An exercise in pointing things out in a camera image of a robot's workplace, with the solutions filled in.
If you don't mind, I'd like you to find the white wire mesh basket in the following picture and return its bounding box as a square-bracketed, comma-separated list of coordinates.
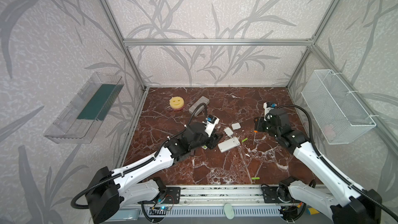
[302, 69, 376, 145]

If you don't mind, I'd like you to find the grey stone block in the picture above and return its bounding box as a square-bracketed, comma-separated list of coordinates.
[189, 96, 210, 117]

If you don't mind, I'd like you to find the green yellow toy hammer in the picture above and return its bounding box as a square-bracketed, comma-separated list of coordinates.
[306, 207, 320, 215]

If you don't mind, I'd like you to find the white remote with batteries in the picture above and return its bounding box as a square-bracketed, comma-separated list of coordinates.
[218, 137, 240, 153]

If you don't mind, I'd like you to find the clear plastic wall shelf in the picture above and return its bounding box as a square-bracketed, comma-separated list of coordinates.
[44, 72, 124, 144]

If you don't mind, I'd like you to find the pale green oval knob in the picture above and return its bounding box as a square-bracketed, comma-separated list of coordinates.
[223, 203, 235, 220]

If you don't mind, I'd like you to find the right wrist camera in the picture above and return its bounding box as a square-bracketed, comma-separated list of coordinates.
[263, 102, 277, 120]

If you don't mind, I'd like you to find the yellow smiley sponge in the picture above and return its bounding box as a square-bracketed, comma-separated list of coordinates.
[170, 96, 184, 111]

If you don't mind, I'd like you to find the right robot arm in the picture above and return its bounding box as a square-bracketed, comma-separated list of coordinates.
[254, 106, 398, 224]

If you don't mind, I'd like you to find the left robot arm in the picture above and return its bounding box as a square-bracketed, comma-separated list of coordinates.
[70, 122, 223, 224]

